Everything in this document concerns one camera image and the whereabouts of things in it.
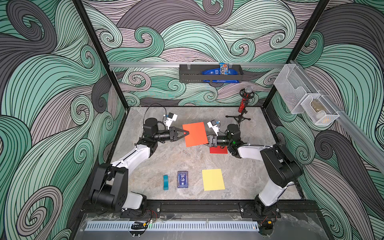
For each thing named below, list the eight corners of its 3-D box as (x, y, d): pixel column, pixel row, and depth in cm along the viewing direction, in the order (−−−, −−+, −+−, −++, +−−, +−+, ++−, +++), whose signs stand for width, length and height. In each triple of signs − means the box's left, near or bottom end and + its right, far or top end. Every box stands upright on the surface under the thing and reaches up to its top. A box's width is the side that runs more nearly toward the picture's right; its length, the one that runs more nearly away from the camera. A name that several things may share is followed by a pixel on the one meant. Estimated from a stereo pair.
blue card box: (177, 187, 82) (177, 186, 80) (178, 172, 88) (177, 171, 86) (188, 187, 82) (188, 186, 80) (188, 172, 88) (188, 171, 86)
